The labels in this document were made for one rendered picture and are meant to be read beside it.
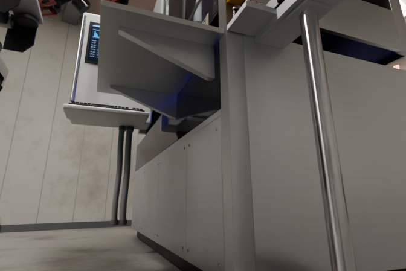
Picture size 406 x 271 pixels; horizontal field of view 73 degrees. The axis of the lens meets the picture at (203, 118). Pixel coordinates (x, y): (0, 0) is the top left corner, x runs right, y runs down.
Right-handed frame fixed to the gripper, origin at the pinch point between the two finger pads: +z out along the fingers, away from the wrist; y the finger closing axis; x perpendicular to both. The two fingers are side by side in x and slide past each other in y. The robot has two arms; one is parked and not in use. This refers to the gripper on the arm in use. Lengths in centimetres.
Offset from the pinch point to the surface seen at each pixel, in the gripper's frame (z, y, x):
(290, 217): 55, 68, -12
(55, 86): -84, -75, 309
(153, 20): 3.0, 14.7, -8.7
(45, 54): -124, -100, 304
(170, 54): 8.2, 23.4, -2.1
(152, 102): 7, 27, 48
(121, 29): 5.7, 6.1, -2.1
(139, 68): 2.5, 15.6, 25.4
